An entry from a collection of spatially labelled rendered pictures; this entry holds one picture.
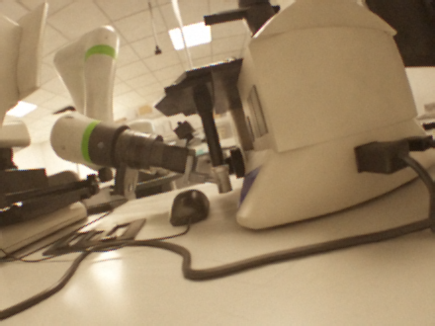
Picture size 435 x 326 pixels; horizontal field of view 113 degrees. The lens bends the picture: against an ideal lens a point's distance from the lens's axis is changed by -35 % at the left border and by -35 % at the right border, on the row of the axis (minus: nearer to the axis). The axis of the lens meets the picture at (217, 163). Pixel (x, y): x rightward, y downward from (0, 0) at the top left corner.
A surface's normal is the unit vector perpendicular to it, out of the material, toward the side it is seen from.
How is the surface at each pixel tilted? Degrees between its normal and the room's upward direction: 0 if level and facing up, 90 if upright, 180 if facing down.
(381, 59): 90
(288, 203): 90
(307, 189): 90
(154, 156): 95
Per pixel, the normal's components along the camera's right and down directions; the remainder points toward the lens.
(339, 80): -0.07, 0.05
